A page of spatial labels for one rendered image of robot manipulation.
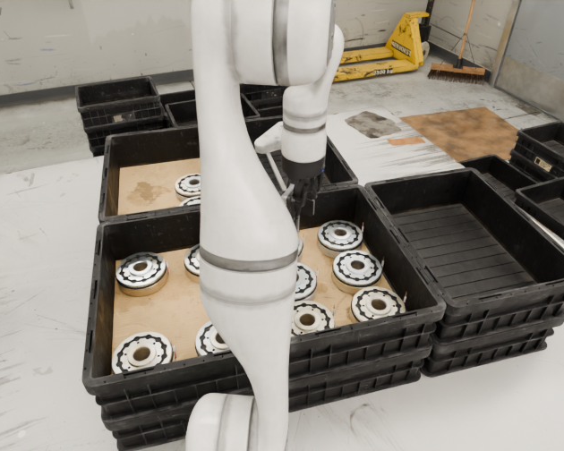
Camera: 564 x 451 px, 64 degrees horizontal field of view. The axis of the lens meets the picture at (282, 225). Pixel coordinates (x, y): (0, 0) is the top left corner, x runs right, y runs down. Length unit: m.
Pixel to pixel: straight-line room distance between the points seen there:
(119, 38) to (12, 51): 0.78
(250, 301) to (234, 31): 0.21
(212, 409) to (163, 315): 0.44
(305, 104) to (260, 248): 0.36
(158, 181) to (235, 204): 0.94
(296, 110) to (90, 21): 3.44
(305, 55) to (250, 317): 0.22
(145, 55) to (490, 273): 3.54
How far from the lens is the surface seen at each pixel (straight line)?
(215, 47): 0.35
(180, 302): 0.94
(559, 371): 1.14
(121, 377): 0.74
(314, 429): 0.92
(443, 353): 0.97
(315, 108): 0.70
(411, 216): 1.18
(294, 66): 0.35
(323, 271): 0.98
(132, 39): 4.12
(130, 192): 1.28
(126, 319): 0.94
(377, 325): 0.77
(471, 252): 1.11
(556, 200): 2.28
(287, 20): 0.34
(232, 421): 0.51
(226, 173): 0.37
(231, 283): 0.39
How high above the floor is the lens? 1.52
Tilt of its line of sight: 39 degrees down
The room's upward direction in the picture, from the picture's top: straight up
